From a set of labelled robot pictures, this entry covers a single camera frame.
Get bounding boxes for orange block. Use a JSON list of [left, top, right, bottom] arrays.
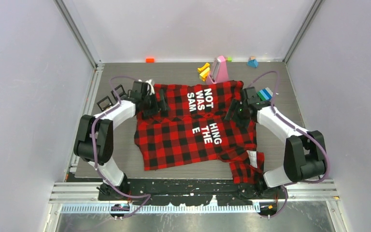
[[145, 57, 155, 63]]

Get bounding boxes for stacked colourful bricks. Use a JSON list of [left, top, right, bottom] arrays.
[[257, 87, 273, 101]]

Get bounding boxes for blue wooden block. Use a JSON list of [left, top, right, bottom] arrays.
[[247, 56, 259, 68]]

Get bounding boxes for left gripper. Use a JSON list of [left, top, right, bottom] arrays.
[[142, 90, 170, 117]]

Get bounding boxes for black display box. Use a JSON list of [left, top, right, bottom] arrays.
[[111, 85, 128, 102], [97, 96, 113, 112]]

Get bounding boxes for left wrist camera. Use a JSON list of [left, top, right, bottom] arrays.
[[145, 79, 155, 95]]

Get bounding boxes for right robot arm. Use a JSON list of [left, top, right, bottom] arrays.
[[225, 87, 330, 199]]

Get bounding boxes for pink metronome box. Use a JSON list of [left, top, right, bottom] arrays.
[[205, 56, 229, 85]]

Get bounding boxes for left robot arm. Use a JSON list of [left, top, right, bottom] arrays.
[[73, 80, 169, 200]]

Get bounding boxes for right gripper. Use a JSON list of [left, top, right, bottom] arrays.
[[224, 99, 251, 130]]

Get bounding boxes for red black plaid shirt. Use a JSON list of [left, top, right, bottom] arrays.
[[134, 80, 265, 184]]

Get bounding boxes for yellow toy blocks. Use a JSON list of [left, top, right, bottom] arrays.
[[197, 62, 210, 82]]

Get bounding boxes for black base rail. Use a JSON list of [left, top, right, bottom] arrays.
[[97, 179, 286, 206]]

